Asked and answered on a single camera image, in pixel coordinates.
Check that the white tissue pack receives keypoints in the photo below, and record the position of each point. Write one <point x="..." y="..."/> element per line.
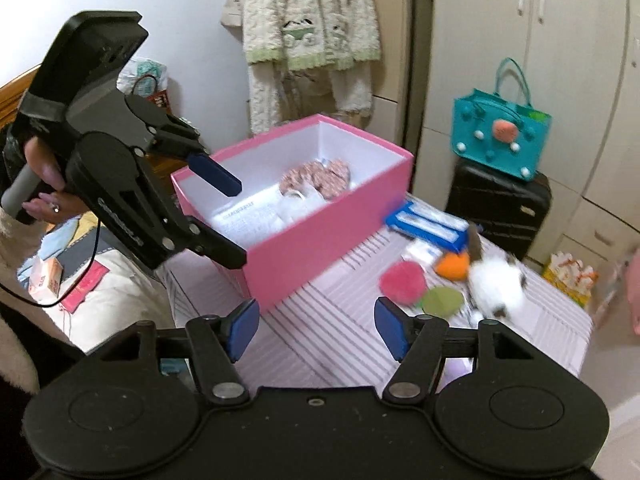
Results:
<point x="422" y="252"/>

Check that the person right hand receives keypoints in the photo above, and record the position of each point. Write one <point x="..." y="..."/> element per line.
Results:
<point x="633" y="291"/>

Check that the teal felt tote bag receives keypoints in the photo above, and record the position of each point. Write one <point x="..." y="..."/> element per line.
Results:
<point x="503" y="135"/>

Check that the green soft ball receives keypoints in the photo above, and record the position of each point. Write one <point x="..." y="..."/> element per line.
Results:
<point x="442" y="301"/>

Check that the pink fluffy pom ball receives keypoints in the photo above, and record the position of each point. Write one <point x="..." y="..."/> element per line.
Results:
<point x="404" y="282"/>

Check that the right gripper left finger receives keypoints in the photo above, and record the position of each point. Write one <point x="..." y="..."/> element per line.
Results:
<point x="217" y="343"/>

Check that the small orange carton box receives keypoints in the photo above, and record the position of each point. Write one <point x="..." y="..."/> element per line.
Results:
<point x="45" y="280"/>

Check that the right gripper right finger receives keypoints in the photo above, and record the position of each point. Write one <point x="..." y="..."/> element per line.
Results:
<point x="415" y="342"/>

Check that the cream knit cardigan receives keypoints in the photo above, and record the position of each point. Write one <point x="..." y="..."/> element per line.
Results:
<point x="309" y="51"/>

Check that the black suitcase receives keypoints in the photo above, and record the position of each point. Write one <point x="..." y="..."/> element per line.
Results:
<point x="510" y="211"/>

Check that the blue wet wipes pack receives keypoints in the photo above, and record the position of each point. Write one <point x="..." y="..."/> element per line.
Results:
<point x="425" y="222"/>

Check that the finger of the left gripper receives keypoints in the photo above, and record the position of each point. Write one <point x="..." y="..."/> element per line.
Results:
<point x="214" y="174"/>

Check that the person left hand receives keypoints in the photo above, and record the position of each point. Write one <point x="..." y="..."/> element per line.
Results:
<point x="57" y="206"/>

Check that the pink floral fabric scrunchie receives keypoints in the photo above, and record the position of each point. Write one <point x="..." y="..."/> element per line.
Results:
<point x="330" y="179"/>

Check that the yellow snack package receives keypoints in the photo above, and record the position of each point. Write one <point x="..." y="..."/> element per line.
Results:
<point x="571" y="276"/>

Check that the white brown plush cat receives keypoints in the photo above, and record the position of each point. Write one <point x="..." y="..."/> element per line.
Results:
<point x="496" y="285"/>

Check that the pink storage box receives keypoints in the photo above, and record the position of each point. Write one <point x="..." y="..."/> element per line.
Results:
<point x="290" y="237"/>

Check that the orange soft carrot toy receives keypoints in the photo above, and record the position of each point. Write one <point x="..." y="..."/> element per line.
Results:
<point x="453" y="266"/>

